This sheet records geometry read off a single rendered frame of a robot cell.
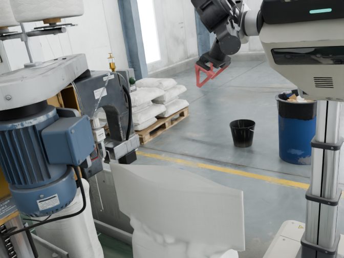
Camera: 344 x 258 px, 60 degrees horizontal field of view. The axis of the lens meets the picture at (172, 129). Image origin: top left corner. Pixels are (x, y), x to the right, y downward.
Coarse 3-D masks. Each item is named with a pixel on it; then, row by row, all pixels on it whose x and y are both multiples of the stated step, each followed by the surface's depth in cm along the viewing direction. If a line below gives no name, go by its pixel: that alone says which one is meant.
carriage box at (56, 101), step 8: (56, 96) 91; (48, 104) 90; (56, 104) 92; (0, 168) 80; (72, 168) 99; (0, 176) 80; (80, 176) 102; (0, 184) 80; (8, 184) 82; (0, 192) 81; (8, 192) 82; (0, 200) 80; (8, 216) 83; (0, 224) 82
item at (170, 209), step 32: (128, 192) 104; (160, 192) 90; (192, 192) 85; (224, 192) 82; (160, 224) 95; (192, 224) 89; (224, 224) 86; (160, 256) 100; (192, 256) 90; (224, 256) 92
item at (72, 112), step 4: (56, 108) 78; (60, 108) 77; (64, 108) 77; (68, 108) 76; (60, 112) 77; (64, 112) 76; (68, 112) 75; (72, 112) 74; (76, 112) 74; (60, 116) 77; (64, 116) 76; (68, 116) 75; (72, 116) 74; (76, 116) 74; (88, 156) 78; (84, 160) 78; (88, 160) 78; (80, 164) 80; (84, 164) 79; (88, 164) 78
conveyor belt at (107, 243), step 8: (24, 216) 200; (32, 224) 190; (32, 232) 182; (104, 240) 168; (112, 240) 167; (104, 248) 162; (112, 248) 161; (120, 248) 160; (128, 248) 159; (104, 256) 156; (112, 256) 155; (120, 256) 155; (128, 256) 154
